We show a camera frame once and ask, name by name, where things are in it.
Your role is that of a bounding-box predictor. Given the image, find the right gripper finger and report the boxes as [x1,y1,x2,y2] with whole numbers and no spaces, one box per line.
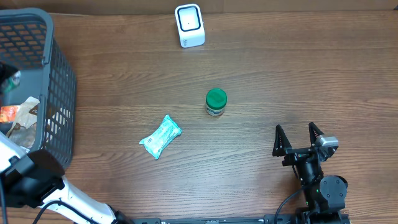
[272,124,292,157]
[308,122,324,145]

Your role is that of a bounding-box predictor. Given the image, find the orange snack packet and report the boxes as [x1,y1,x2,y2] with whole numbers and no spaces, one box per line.
[0,105,20,123]

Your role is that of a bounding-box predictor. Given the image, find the beige brown snack bag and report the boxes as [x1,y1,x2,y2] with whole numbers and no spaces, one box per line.
[6,96,40,149]

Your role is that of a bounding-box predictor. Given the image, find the green lid jar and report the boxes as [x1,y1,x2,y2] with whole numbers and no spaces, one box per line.
[205,88,228,116]

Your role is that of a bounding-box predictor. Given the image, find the teal tissue pack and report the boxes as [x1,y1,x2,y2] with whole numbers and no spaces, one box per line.
[139,114,182,160]

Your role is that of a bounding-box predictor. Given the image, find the small teal wipes pack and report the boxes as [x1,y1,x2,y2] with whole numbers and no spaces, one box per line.
[1,71,21,93]

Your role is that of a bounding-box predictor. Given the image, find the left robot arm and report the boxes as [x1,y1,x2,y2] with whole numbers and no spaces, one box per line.
[1,146,133,223]

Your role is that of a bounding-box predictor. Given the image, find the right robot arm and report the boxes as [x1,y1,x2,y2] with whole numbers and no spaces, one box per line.
[271,122,350,224]

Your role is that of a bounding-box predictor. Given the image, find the white barcode scanner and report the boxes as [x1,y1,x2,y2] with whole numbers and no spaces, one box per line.
[175,3,205,49]

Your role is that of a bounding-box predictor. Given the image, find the grey plastic mesh basket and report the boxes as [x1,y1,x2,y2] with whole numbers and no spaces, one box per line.
[1,8,77,168]

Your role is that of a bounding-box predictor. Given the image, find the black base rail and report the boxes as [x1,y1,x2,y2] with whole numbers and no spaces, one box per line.
[130,213,351,224]

